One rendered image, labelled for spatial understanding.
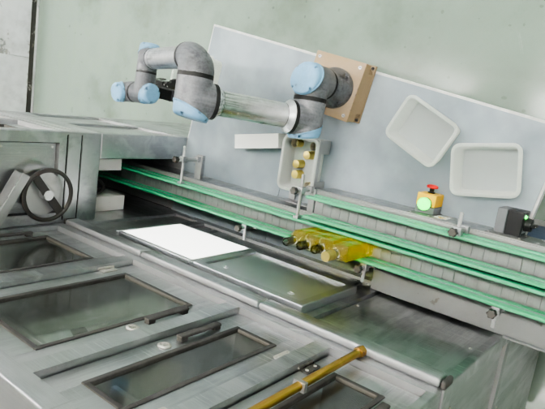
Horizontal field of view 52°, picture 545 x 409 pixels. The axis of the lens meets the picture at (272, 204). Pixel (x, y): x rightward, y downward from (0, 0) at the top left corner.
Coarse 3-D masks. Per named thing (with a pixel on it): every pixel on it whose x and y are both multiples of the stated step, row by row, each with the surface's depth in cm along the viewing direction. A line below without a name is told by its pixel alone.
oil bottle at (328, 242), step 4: (328, 236) 192; (332, 236) 192; (336, 236) 193; (340, 236) 194; (344, 236) 195; (320, 240) 187; (324, 240) 186; (328, 240) 186; (332, 240) 186; (336, 240) 188; (340, 240) 189; (344, 240) 192; (324, 244) 185; (328, 244) 185; (332, 244) 186; (328, 248) 185; (320, 252) 187
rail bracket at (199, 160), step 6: (174, 156) 240; (180, 156) 243; (198, 156) 252; (204, 156) 251; (186, 162) 244; (198, 162) 252; (198, 168) 252; (180, 174) 245; (198, 174) 252; (180, 180) 245
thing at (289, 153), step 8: (288, 144) 226; (304, 144) 227; (288, 152) 227; (296, 152) 229; (280, 160) 226; (288, 160) 228; (304, 160) 227; (312, 160) 225; (280, 168) 226; (288, 168) 229; (296, 168) 230; (304, 168) 227; (312, 168) 225; (280, 176) 227; (288, 176) 230; (312, 176) 217; (280, 184) 227; (288, 184) 230; (296, 184) 230; (312, 184) 217
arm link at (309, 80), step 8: (304, 64) 189; (312, 64) 188; (296, 72) 191; (304, 72) 189; (312, 72) 187; (320, 72) 187; (328, 72) 193; (296, 80) 190; (304, 80) 188; (312, 80) 187; (320, 80) 188; (328, 80) 192; (336, 80) 196; (296, 88) 190; (304, 88) 188; (312, 88) 187; (320, 88) 189; (328, 88) 193; (296, 96) 192; (304, 96) 190; (312, 96) 189; (320, 96) 190; (328, 96) 197
